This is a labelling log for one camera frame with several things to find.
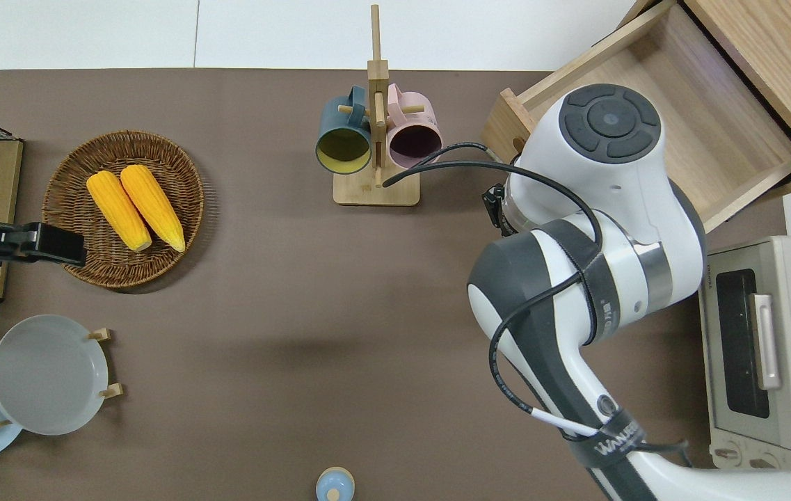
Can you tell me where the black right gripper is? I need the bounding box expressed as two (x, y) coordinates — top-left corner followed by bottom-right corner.
(482, 183), (508, 234)

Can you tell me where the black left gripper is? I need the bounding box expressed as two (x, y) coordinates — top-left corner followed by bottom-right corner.
(0, 223), (88, 269)

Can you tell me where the light wooden drawer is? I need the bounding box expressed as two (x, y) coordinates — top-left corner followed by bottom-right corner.
(482, 0), (791, 234)

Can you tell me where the yellow corn cob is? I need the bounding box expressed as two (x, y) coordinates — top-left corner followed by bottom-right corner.
(86, 170), (153, 253)
(120, 164), (186, 253)

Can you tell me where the wooden plate rack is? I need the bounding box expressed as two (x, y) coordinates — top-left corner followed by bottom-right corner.
(0, 327), (125, 429)

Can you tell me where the pink mug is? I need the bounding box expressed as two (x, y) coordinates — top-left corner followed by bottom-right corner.
(385, 83), (443, 171)

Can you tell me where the wooden mug tree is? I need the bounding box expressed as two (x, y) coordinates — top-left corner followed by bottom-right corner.
(333, 3), (427, 207)

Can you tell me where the grey plate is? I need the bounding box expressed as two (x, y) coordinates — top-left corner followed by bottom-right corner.
(0, 315), (109, 436)

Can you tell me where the round brown wicker basket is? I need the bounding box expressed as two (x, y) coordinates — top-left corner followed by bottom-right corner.
(42, 130), (205, 289)

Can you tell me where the dark blue mug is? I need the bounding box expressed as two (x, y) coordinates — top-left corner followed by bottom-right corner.
(316, 85), (374, 175)

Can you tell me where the brown table mat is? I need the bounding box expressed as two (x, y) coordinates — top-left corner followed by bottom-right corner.
(0, 68), (785, 501)

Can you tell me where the round blue button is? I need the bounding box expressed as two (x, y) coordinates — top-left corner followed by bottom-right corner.
(316, 466), (355, 501)

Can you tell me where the silver oven door handle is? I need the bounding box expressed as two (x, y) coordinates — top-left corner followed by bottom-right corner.
(750, 292), (783, 391)

